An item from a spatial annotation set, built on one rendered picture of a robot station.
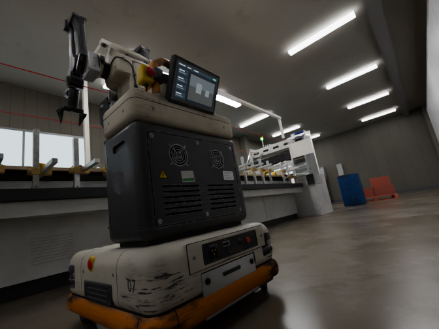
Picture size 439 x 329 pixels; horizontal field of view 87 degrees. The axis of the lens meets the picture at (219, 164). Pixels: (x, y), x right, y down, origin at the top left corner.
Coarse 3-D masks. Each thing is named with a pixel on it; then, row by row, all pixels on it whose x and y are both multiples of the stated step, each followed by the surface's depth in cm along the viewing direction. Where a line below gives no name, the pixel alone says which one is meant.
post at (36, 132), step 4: (36, 132) 165; (36, 136) 164; (36, 140) 164; (36, 144) 163; (32, 148) 164; (36, 148) 163; (32, 152) 163; (36, 152) 162; (32, 156) 162; (36, 156) 161; (32, 160) 162; (36, 160) 161; (32, 164) 161; (36, 164) 160; (32, 176) 159; (36, 176) 159; (32, 180) 158; (36, 180) 158; (32, 184) 157; (36, 184) 157
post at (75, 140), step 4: (76, 140) 184; (76, 144) 183; (76, 148) 182; (76, 152) 181; (76, 156) 181; (76, 160) 180; (76, 164) 179; (76, 176) 177; (76, 180) 176; (76, 184) 176
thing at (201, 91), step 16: (176, 64) 87; (192, 64) 92; (160, 80) 88; (176, 80) 88; (192, 80) 93; (208, 80) 100; (176, 96) 89; (192, 96) 95; (208, 96) 101; (208, 112) 103
